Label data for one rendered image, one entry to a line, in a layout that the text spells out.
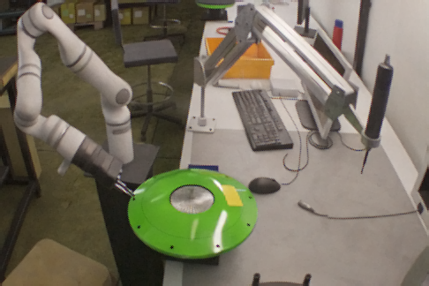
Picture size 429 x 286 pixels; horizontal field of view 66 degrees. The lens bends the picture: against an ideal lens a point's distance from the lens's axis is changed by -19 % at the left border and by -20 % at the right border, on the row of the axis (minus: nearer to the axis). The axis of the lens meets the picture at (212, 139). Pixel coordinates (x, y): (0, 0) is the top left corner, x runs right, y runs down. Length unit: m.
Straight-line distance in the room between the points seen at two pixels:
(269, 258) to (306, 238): 0.13
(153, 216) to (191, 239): 0.11
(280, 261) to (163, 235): 0.33
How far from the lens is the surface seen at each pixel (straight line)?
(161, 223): 0.89
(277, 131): 1.50
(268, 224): 1.14
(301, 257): 1.06
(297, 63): 0.99
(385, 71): 0.78
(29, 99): 0.91
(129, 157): 1.45
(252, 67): 1.93
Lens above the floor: 1.71
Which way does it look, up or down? 33 degrees down
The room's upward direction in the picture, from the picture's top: 2 degrees clockwise
